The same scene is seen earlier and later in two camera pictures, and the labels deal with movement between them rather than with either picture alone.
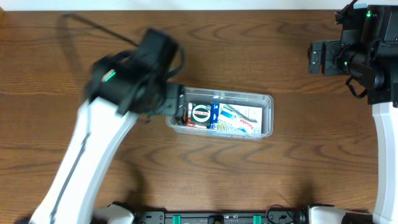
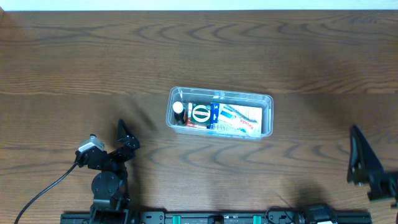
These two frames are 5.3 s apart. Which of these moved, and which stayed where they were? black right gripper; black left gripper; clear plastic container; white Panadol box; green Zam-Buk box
Moved: black left gripper; black right gripper
Stayed: white Panadol box; clear plastic container; green Zam-Buk box
